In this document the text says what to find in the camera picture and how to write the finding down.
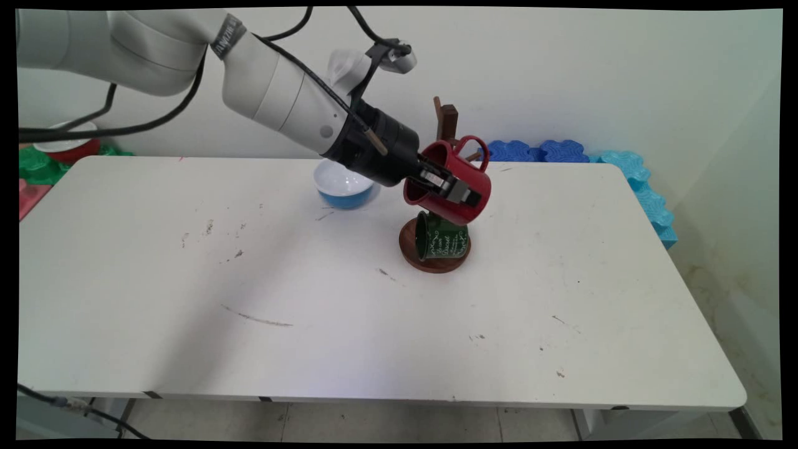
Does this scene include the grey table leg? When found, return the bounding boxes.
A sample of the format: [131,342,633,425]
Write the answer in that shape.
[570,408,630,441]
[114,399,137,437]

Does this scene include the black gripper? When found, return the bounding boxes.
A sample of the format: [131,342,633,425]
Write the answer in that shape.
[324,99,483,208]

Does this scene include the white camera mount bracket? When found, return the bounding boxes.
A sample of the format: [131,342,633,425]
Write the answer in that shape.
[325,49,373,95]

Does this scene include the black cable under table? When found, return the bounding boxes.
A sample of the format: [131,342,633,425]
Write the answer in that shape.
[17,382,150,440]

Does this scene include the red bowl white inside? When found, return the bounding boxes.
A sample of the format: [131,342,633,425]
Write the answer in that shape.
[32,122,102,164]

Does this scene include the dark green printed mug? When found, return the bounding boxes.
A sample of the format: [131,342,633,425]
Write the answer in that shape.
[415,211,469,261]

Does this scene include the thin black camera cable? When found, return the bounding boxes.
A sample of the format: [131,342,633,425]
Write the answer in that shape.
[262,6,412,100]

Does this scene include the wooden mug tree stand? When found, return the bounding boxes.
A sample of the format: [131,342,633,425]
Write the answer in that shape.
[399,95,484,274]

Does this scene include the green foam puzzle mat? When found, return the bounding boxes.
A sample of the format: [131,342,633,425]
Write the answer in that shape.
[19,145,135,186]

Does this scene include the red foam puzzle mat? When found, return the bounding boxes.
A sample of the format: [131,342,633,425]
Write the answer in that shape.
[19,178,52,222]

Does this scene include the blue bowl white inside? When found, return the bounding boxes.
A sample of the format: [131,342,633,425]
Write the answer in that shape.
[313,159,381,210]

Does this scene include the red enamel mug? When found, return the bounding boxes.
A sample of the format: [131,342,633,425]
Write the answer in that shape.
[403,135,491,226]

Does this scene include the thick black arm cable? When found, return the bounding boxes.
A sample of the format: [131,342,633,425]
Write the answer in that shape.
[17,34,388,157]

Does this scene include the light blue foam mat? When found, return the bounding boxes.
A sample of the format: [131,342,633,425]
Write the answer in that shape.
[597,150,678,250]

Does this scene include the grey strap with print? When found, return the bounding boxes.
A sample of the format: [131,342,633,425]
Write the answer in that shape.
[211,14,248,60]

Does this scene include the dark blue foam mat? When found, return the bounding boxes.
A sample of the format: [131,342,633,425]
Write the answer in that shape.
[485,140,541,163]
[539,140,590,163]

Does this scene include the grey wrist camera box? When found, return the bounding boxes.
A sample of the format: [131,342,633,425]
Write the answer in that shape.
[367,39,417,75]

